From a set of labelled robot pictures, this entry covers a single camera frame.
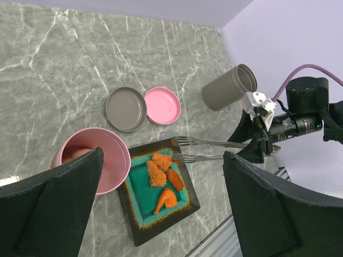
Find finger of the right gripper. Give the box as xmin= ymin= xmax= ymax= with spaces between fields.
xmin=237 ymin=139 xmax=267 ymax=164
xmin=227 ymin=110 xmax=262 ymax=146

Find pink egg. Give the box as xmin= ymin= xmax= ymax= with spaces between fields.
xmin=62 ymin=148 xmax=92 ymax=164

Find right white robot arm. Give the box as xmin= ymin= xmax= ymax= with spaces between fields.
xmin=228 ymin=77 xmax=342 ymax=164

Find pink cylindrical container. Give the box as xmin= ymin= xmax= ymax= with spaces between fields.
xmin=49 ymin=127 xmax=131 ymax=196

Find grey cylindrical container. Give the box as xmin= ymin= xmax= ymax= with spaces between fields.
xmin=202 ymin=64 xmax=257 ymax=111

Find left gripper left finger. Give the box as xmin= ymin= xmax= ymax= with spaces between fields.
xmin=1 ymin=147 xmax=104 ymax=256

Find grey round lid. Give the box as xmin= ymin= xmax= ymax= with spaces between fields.
xmin=105 ymin=87 xmax=147 ymax=133

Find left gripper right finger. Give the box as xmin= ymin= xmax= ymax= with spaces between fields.
xmin=223 ymin=152 xmax=342 ymax=256

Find brown fried nugget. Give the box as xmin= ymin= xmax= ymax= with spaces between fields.
xmin=166 ymin=168 xmax=184 ymax=191

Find metal tongs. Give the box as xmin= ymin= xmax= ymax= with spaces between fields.
xmin=170 ymin=135 xmax=281 ymax=164

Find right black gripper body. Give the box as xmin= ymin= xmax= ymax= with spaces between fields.
xmin=253 ymin=107 xmax=295 ymax=157

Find pink round lid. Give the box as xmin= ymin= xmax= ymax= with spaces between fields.
xmin=144 ymin=87 xmax=181 ymax=125

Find aluminium front rail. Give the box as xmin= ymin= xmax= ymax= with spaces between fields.
xmin=187 ymin=165 xmax=343 ymax=257

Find square black teal plate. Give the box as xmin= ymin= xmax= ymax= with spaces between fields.
xmin=119 ymin=138 xmax=200 ymax=247

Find orange chicken drumstick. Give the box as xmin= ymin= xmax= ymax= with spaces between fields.
xmin=153 ymin=188 xmax=178 ymax=215

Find fried chicken piece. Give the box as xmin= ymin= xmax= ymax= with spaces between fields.
xmin=146 ymin=160 xmax=167 ymax=187
xmin=152 ymin=153 xmax=172 ymax=171

